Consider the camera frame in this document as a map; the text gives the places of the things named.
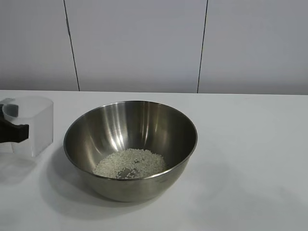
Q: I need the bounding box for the white uncooked rice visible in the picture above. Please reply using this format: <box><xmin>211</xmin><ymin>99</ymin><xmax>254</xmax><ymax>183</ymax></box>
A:
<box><xmin>92</xmin><ymin>148</ymin><xmax>168</xmax><ymax>180</ymax></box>

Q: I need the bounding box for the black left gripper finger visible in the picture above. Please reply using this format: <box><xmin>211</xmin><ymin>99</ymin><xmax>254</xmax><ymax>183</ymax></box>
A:
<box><xmin>0</xmin><ymin>103</ymin><xmax>20</xmax><ymax>119</ymax></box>
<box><xmin>0</xmin><ymin>123</ymin><xmax>30</xmax><ymax>143</ymax></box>

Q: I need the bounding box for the stainless steel mixing bowl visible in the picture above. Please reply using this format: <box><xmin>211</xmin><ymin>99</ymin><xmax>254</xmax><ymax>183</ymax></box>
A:
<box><xmin>63</xmin><ymin>101</ymin><xmax>199</xmax><ymax>203</ymax></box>

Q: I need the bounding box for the clear plastic measuring cup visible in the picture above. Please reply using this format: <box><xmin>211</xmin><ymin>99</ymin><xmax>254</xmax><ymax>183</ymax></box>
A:
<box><xmin>1</xmin><ymin>95</ymin><xmax>54</xmax><ymax>158</ymax></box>

